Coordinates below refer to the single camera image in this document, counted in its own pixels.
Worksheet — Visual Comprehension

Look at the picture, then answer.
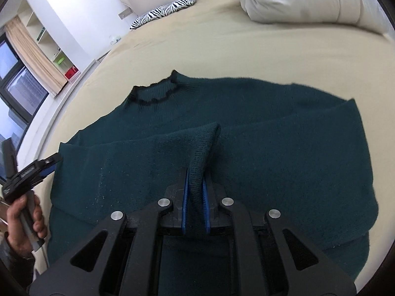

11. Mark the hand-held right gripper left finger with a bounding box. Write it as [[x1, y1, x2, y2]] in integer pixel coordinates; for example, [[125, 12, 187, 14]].
[[26, 166, 190, 296]]

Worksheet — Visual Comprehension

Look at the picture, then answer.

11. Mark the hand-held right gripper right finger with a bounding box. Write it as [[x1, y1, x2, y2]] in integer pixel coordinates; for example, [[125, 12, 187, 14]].
[[201, 175, 357, 296]]

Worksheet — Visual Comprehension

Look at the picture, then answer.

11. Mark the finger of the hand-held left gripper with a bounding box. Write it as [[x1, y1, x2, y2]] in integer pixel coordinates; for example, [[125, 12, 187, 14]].
[[33, 152, 64, 169], [31, 163, 58, 183]]

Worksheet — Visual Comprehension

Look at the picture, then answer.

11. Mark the dark green knit sweater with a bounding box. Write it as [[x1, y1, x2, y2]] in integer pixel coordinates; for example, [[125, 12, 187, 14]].
[[46, 69, 380, 296]]

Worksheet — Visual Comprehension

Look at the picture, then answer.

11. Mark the person's left forearm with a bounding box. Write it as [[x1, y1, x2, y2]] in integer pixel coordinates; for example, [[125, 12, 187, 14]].
[[0, 231, 35, 287]]

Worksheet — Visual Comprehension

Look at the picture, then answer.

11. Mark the person's left hand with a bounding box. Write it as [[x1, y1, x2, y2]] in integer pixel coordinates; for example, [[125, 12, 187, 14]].
[[6, 196, 48, 257]]

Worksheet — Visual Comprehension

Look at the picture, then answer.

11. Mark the dark framed window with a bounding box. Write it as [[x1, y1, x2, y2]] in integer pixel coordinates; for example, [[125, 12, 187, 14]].
[[0, 34, 50, 167]]

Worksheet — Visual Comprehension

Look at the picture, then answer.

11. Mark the beige curtain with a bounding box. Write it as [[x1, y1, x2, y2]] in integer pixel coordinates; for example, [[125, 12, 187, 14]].
[[4, 15, 68, 97]]

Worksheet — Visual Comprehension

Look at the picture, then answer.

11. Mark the white nightstand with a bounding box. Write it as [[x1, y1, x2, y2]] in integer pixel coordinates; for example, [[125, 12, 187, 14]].
[[97, 41, 120, 63]]

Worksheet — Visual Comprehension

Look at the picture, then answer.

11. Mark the beige bed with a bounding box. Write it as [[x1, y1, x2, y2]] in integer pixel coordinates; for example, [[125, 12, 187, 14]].
[[17, 0, 395, 287]]

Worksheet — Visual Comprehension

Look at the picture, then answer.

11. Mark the zebra print pillow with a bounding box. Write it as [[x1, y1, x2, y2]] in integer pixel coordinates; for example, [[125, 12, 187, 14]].
[[130, 0, 198, 31]]

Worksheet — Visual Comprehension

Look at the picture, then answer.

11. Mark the white wall shelf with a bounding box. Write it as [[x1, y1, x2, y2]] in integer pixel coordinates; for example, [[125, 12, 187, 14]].
[[19, 4, 82, 82]]

